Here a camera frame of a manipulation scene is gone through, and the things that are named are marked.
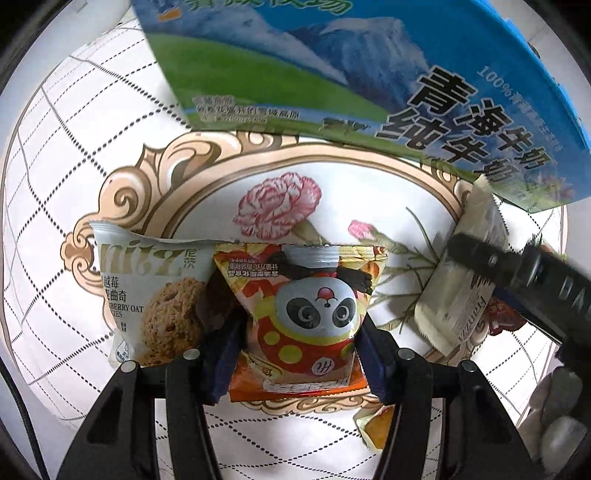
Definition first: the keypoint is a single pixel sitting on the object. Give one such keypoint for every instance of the blue printed cardboard box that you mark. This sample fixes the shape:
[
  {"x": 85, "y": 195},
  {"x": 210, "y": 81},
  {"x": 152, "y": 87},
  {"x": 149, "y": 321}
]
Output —
[{"x": 323, "y": 69}]

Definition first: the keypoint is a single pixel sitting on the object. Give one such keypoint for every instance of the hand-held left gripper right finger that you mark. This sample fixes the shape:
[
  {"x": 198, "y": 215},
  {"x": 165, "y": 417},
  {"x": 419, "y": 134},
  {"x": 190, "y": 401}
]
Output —
[{"x": 371, "y": 364}]

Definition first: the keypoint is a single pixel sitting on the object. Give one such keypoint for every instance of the person's right hand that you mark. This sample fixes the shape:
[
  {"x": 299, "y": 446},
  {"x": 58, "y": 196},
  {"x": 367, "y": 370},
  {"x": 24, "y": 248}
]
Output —
[{"x": 561, "y": 438}]

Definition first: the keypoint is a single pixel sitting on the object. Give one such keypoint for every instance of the white oat cookie packet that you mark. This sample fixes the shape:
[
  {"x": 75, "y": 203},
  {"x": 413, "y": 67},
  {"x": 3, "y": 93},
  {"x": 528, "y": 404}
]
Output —
[{"x": 152, "y": 286}]

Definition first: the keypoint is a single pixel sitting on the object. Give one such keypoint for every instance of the orange panda snack packet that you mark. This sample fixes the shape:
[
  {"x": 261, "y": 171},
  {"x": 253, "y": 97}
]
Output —
[{"x": 314, "y": 314}]

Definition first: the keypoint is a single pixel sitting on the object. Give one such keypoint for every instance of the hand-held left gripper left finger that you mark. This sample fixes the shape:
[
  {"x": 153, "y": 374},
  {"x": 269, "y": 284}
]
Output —
[{"x": 226, "y": 357}]

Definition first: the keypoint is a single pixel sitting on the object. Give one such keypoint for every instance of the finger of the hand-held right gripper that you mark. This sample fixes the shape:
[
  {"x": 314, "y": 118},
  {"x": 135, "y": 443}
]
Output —
[
  {"x": 512, "y": 302},
  {"x": 489, "y": 263}
]

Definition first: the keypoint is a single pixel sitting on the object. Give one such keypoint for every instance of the white diamond pattern quilt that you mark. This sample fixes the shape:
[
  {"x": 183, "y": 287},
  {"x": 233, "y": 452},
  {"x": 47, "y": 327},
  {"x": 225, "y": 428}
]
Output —
[{"x": 69, "y": 161}]

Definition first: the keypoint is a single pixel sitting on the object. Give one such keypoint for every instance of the white wafer packet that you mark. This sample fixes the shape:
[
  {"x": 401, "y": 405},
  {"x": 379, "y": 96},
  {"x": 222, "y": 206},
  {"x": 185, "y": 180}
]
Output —
[{"x": 461, "y": 304}]

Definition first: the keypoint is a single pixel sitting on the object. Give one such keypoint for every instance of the clear packet with orange bun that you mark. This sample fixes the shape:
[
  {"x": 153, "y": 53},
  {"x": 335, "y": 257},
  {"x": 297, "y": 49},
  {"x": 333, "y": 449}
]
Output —
[{"x": 376, "y": 429}]

